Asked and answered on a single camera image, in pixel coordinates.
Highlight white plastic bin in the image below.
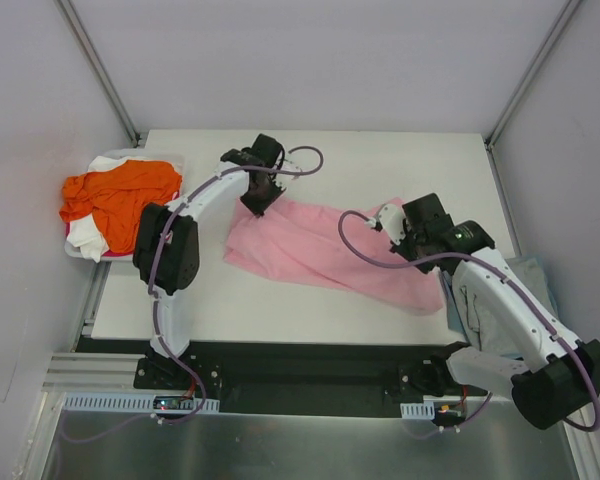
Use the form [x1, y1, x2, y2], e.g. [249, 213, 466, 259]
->
[62, 147, 187, 264]

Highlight aluminium corner post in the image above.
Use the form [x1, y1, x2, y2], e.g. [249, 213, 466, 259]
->
[483, 0, 586, 149]
[53, 0, 141, 147]

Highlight right slotted cable duct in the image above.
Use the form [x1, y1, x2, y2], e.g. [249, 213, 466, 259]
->
[400, 401, 436, 421]

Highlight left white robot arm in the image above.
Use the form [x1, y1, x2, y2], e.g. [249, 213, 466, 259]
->
[132, 134, 285, 389]

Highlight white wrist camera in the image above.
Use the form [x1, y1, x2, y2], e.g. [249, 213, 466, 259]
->
[365, 203, 408, 246]
[276, 157, 304, 185]

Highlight left slotted cable duct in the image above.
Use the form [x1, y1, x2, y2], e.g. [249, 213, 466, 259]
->
[64, 392, 220, 415]

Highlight white t shirt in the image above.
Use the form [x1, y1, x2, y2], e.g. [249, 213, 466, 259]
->
[65, 149, 148, 263]

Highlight aluminium extrusion rail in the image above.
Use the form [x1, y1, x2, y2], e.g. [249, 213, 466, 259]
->
[42, 300, 148, 392]

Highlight left aluminium corner post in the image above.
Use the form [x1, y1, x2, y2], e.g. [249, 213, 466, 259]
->
[53, 0, 141, 147]

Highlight grey folded t shirt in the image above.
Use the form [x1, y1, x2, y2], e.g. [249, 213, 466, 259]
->
[452, 254, 564, 357]

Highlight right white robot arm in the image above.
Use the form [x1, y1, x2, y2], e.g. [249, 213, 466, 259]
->
[377, 194, 600, 433]

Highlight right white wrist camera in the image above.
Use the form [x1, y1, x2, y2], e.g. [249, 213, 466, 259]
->
[365, 203, 408, 246]

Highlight right aluminium corner post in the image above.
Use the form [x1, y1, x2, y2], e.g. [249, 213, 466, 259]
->
[483, 0, 586, 149]

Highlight pink t shirt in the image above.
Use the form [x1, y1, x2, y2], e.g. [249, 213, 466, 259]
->
[224, 198, 445, 314]

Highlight blue folded t shirt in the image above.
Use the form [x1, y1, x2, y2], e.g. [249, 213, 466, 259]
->
[439, 254, 561, 361]

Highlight slotted cable duct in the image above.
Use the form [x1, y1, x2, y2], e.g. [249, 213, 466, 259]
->
[400, 401, 436, 421]
[64, 392, 220, 415]

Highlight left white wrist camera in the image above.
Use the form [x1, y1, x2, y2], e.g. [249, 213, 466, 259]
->
[276, 157, 304, 185]

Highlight orange t shirt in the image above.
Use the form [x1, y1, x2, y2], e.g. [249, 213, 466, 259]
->
[58, 158, 184, 255]

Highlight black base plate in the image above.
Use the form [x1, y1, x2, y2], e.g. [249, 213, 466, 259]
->
[132, 339, 489, 416]

